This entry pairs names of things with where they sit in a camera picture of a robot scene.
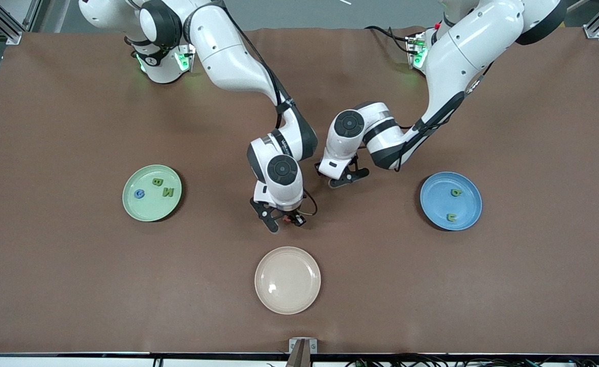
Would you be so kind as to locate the blue plate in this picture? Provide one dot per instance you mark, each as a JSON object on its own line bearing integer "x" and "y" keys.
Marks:
{"x": 437, "y": 204}

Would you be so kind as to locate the green letter N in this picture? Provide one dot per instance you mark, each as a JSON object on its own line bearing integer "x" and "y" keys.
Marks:
{"x": 168, "y": 192}

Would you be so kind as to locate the beige plate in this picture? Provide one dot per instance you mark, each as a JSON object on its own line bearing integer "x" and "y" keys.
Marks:
{"x": 287, "y": 280}

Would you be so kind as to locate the left arm base connector plate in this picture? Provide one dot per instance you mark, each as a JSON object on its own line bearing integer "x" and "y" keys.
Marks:
{"x": 412, "y": 51}

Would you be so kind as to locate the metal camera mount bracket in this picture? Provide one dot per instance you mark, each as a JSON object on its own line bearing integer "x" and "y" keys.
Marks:
{"x": 302, "y": 357}

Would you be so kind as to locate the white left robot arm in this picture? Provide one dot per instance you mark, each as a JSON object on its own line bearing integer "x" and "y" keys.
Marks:
{"x": 462, "y": 51}

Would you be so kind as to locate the blue letter C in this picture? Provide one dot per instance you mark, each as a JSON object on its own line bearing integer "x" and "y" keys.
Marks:
{"x": 136, "y": 194}

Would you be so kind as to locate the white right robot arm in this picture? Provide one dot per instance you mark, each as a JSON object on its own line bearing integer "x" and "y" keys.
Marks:
{"x": 228, "y": 51}

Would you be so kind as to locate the right arm base connector plate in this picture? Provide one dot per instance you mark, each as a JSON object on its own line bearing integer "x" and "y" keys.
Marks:
{"x": 189, "y": 56}

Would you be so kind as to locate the brown table mat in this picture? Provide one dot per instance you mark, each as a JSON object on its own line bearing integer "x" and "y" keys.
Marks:
{"x": 75, "y": 306}

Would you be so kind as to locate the green letter B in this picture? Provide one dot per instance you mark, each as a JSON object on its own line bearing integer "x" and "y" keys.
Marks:
{"x": 157, "y": 181}

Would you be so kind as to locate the green plate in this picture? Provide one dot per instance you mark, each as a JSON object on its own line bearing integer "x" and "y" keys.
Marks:
{"x": 146, "y": 211}

